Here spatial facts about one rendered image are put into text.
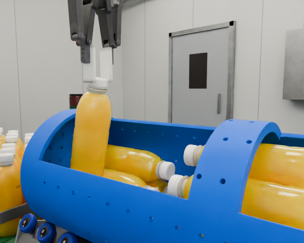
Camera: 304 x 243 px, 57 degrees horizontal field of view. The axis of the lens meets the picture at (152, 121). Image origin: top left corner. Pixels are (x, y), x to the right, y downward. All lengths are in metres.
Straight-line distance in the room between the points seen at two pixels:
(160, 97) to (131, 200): 4.78
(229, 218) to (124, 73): 5.70
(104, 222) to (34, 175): 0.20
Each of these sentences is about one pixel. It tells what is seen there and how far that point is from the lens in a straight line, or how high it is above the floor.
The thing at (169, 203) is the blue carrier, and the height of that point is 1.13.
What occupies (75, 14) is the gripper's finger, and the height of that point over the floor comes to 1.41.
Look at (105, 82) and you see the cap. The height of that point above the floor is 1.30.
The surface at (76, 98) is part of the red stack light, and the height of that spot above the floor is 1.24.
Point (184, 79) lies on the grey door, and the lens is 4.74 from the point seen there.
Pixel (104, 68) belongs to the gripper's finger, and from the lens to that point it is 0.59.
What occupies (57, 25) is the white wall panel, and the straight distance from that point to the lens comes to 5.40.
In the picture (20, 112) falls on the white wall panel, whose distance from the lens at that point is 5.04.
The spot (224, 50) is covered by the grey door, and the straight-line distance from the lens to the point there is 4.34.
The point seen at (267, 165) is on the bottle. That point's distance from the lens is 0.44.
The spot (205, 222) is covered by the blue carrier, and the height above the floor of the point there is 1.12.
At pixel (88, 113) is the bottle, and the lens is 0.56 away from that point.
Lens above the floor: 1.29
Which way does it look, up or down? 7 degrees down
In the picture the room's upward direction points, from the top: straight up
